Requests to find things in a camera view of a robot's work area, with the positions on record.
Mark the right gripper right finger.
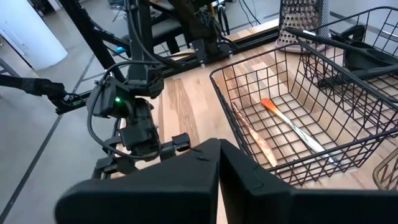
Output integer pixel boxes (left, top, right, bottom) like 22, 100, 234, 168
220, 139, 398, 224

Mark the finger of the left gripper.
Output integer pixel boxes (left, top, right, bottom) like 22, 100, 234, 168
92, 155, 138, 181
172, 133, 192, 153

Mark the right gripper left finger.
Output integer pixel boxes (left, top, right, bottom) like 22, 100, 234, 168
54, 138, 221, 224

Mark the copper cutlery piece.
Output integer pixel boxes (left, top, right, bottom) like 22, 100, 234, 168
231, 101, 279, 169

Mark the orange handled knife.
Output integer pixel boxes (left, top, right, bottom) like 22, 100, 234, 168
260, 98, 340, 166

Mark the black utensil with silver band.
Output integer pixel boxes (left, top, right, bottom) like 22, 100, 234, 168
283, 26, 398, 72

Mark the pink metal box grater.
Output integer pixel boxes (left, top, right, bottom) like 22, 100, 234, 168
275, 0, 331, 54

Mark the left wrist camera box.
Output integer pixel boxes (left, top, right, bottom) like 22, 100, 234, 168
86, 77, 125, 118

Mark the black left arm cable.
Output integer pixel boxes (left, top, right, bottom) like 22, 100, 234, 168
86, 60, 162, 161

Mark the gold wire basket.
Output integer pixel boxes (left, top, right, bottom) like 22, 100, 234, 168
372, 146, 398, 191

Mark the black wire basket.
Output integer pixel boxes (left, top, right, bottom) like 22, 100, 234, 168
210, 42, 398, 187
281, 6, 398, 103

